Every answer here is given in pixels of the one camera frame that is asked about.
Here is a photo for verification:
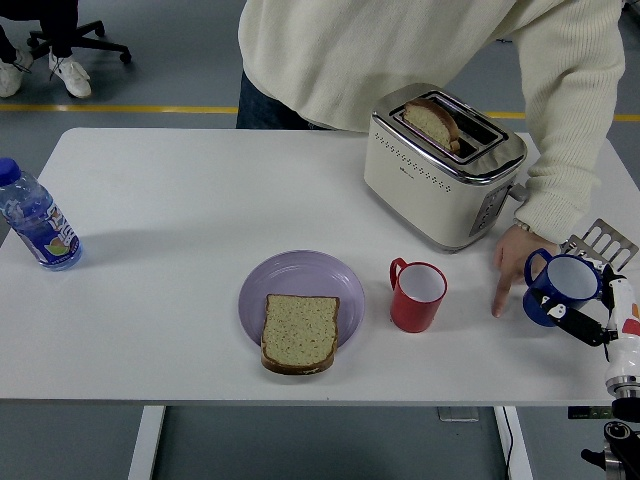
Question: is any person's left hand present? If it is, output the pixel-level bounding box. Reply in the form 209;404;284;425
492;222;561;320

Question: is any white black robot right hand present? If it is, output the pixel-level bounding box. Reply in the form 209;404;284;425
529;257;640;384

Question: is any blue enamel cup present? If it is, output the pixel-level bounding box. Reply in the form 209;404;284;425
522;248;601;329

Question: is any red enamel cup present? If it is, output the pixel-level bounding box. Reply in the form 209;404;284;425
389;257;448;332

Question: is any round-topped bread slice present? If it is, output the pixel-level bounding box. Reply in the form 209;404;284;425
402;97;461;154

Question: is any flat square bread slice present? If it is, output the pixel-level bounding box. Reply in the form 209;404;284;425
259;293;342;376

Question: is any silver metal toast rack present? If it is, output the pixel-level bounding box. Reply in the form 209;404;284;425
558;217;639;275

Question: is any black table control panel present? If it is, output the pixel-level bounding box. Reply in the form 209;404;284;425
567;406;614;420

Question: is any cream chrome toaster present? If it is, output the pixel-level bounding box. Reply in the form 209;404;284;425
363;82;530;255

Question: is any white table leg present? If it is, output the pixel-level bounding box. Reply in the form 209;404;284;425
493;405;534;480
127;405;167;480

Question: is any purple round plate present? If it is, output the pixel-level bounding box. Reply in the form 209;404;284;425
237;250;366;357

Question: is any standing person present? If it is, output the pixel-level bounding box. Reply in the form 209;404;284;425
234;0;627;246

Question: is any yellow floor tape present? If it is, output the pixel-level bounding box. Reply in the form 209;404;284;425
0;102;640;123

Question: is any blue-capped plastic drink bottle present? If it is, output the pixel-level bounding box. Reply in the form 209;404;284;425
0;157;84;272

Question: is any seated person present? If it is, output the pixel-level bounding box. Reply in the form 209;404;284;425
0;0;92;99

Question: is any black office chair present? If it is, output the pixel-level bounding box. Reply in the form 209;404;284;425
27;19;133;65

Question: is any clear bracket under table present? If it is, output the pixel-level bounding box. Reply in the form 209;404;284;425
437;406;480;424

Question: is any black cable at table leg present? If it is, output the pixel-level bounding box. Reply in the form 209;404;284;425
501;407;516;480

